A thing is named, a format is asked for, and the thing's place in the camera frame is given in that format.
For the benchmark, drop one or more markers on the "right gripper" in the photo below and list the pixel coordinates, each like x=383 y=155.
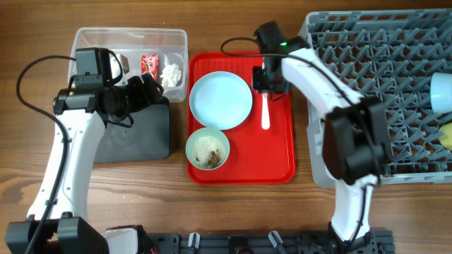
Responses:
x=258 y=82

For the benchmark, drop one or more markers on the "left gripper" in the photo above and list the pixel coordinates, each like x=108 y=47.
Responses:
x=142 y=99

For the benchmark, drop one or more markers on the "white napkin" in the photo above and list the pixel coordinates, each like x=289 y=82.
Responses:
x=171 y=74

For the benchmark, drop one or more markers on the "red snack wrapper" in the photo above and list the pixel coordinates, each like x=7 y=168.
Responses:
x=149 y=64

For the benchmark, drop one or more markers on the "white plastic spoon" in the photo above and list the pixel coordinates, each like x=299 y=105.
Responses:
x=265 y=118

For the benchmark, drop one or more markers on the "light blue bowl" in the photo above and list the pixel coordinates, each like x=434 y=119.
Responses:
x=440 y=93

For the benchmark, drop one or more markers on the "yellow plastic cup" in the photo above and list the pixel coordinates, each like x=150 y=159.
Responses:
x=446 y=138

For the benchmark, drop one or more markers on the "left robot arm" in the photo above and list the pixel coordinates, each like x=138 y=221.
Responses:
x=57 y=220

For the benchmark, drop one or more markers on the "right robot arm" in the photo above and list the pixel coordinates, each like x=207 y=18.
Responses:
x=355 y=142

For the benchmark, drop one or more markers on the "grey dishwasher rack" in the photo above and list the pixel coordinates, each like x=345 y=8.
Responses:
x=393 y=55

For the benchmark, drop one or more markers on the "light blue plate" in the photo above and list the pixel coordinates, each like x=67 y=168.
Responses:
x=220 y=100

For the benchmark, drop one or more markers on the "black plastic tray bin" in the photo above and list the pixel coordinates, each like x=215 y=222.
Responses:
x=147 y=139

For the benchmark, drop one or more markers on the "clear plastic bin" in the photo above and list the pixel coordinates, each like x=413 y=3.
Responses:
x=171 y=46

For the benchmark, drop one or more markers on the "red serving tray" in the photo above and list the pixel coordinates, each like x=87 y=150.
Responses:
x=257 y=156

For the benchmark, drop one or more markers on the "green bowl with rice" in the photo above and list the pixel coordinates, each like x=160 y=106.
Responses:
x=207 y=149

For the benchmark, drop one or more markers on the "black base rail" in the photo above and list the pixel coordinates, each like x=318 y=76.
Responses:
x=376 y=242

